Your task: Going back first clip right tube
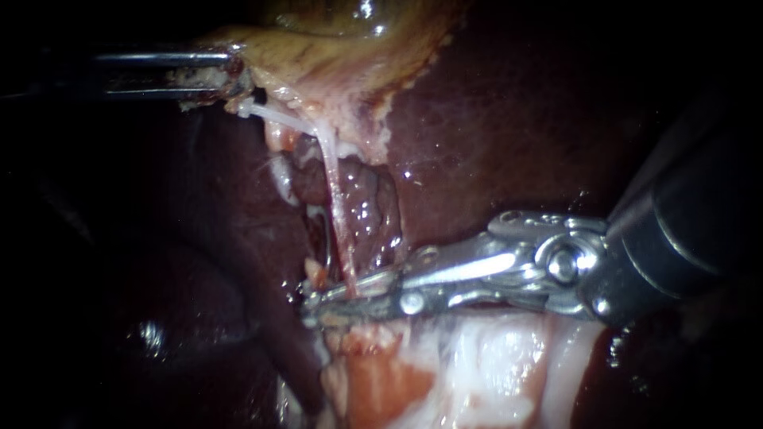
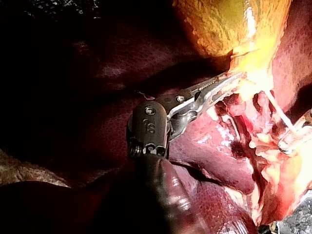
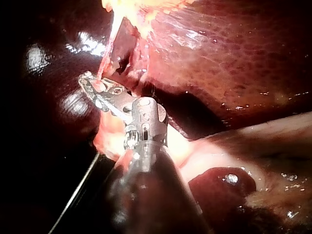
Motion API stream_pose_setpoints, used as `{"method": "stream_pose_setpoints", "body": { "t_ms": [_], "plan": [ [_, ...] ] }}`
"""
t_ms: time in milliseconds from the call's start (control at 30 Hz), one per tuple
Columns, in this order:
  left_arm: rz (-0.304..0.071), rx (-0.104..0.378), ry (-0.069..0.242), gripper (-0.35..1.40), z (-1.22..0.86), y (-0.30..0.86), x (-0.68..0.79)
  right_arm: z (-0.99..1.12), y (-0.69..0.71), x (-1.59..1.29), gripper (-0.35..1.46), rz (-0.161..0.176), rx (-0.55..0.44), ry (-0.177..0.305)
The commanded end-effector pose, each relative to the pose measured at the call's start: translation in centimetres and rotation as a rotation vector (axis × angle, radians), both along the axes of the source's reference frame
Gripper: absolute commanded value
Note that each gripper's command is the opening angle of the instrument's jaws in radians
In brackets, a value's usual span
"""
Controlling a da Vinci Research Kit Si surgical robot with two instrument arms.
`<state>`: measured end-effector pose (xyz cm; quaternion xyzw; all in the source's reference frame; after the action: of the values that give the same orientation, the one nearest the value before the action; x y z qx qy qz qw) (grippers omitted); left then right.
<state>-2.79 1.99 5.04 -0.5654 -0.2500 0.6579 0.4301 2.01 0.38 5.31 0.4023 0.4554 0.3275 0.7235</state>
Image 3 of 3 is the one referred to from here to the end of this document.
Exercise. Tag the gallbladder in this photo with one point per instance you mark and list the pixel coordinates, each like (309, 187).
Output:
(143, 14)

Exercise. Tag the right arm instrument jaw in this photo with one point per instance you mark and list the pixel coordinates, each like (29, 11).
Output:
(107, 104)
(116, 90)

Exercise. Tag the thin tube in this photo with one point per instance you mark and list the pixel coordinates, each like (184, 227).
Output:
(112, 39)

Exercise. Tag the dark red liver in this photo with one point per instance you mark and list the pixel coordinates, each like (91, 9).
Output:
(231, 68)

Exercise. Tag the pale fatty tissue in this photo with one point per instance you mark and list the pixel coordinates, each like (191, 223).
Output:
(243, 146)
(109, 136)

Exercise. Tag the dark right arm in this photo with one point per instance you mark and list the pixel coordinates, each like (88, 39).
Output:
(151, 195)

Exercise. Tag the right arm instrument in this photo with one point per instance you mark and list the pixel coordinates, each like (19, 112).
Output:
(148, 122)

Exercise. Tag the white clip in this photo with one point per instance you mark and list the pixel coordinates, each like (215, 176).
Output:
(98, 85)

